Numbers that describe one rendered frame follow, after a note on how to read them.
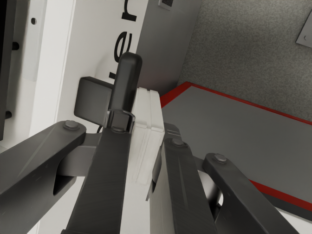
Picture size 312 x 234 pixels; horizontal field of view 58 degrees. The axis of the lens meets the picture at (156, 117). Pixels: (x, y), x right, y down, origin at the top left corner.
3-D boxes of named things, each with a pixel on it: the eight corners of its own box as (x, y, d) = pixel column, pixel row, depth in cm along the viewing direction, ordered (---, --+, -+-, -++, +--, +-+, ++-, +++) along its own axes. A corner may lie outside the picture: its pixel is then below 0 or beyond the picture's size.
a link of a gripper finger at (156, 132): (149, 127, 12) (165, 131, 12) (148, 88, 19) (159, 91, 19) (133, 184, 13) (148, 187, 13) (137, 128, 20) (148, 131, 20)
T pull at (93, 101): (146, 55, 18) (138, 56, 16) (119, 159, 20) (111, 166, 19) (95, 39, 18) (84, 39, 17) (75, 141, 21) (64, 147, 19)
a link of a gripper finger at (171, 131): (162, 164, 11) (233, 179, 11) (157, 120, 16) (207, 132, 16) (152, 195, 12) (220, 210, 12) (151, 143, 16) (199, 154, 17)
